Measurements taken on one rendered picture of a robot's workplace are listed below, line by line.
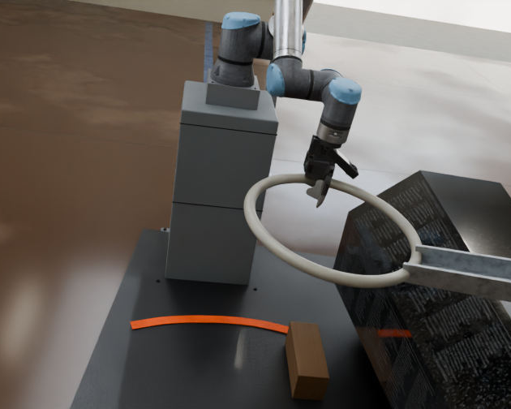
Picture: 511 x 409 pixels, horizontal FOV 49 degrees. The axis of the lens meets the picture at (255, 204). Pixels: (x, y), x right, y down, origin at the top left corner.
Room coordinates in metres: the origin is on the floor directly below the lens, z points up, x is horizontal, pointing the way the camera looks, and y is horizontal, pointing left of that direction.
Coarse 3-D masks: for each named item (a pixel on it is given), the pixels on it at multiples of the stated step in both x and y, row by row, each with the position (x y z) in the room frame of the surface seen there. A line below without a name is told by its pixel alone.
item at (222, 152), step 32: (192, 96) 2.31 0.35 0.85; (192, 128) 2.14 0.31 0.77; (224, 128) 2.16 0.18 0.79; (256, 128) 2.18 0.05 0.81; (192, 160) 2.14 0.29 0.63; (224, 160) 2.16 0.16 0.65; (256, 160) 2.18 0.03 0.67; (192, 192) 2.14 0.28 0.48; (224, 192) 2.16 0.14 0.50; (192, 224) 2.15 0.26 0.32; (224, 224) 2.17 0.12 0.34; (192, 256) 2.15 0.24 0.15; (224, 256) 2.17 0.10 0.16; (256, 288) 2.17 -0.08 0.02
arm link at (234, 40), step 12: (240, 12) 2.41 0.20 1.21; (228, 24) 2.30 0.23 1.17; (240, 24) 2.29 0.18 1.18; (252, 24) 2.30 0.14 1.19; (264, 24) 2.35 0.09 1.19; (228, 36) 2.29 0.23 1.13; (240, 36) 2.29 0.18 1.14; (252, 36) 2.30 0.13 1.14; (264, 36) 2.32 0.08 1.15; (228, 48) 2.29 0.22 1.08; (240, 48) 2.29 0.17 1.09; (252, 48) 2.30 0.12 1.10; (240, 60) 2.29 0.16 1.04; (252, 60) 2.34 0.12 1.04
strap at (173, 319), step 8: (144, 320) 1.82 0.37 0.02; (152, 320) 1.83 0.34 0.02; (160, 320) 1.83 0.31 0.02; (168, 320) 1.84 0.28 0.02; (176, 320) 1.85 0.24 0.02; (184, 320) 1.86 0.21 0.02; (192, 320) 1.87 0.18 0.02; (200, 320) 1.88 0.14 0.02; (208, 320) 1.89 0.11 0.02; (216, 320) 1.90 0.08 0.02; (224, 320) 1.91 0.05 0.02; (232, 320) 1.92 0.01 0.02; (240, 320) 1.93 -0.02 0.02; (248, 320) 1.93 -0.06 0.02; (256, 320) 1.94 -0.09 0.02; (136, 328) 1.76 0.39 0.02; (264, 328) 1.90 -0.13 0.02; (272, 328) 1.91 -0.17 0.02; (280, 328) 1.92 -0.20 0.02; (288, 328) 1.93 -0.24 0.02
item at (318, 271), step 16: (272, 176) 1.46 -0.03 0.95; (288, 176) 1.49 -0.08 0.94; (304, 176) 1.52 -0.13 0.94; (256, 192) 1.35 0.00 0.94; (352, 192) 1.52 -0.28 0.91; (368, 192) 1.52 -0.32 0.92; (384, 208) 1.46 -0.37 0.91; (256, 224) 1.19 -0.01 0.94; (400, 224) 1.40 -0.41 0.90; (272, 240) 1.14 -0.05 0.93; (416, 240) 1.32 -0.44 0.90; (288, 256) 1.10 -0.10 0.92; (416, 256) 1.23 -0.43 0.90; (304, 272) 1.08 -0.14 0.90; (320, 272) 1.07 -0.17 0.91; (336, 272) 1.08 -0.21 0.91; (400, 272) 1.15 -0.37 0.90
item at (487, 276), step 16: (432, 256) 1.25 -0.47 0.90; (448, 256) 1.23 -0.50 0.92; (464, 256) 1.21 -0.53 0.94; (480, 256) 1.20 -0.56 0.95; (496, 256) 1.19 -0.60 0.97; (416, 272) 1.15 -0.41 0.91; (432, 272) 1.14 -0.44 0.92; (448, 272) 1.12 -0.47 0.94; (464, 272) 1.19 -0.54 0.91; (480, 272) 1.19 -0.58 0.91; (496, 272) 1.18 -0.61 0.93; (448, 288) 1.12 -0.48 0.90; (464, 288) 1.10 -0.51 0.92; (480, 288) 1.09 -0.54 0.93; (496, 288) 1.08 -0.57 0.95
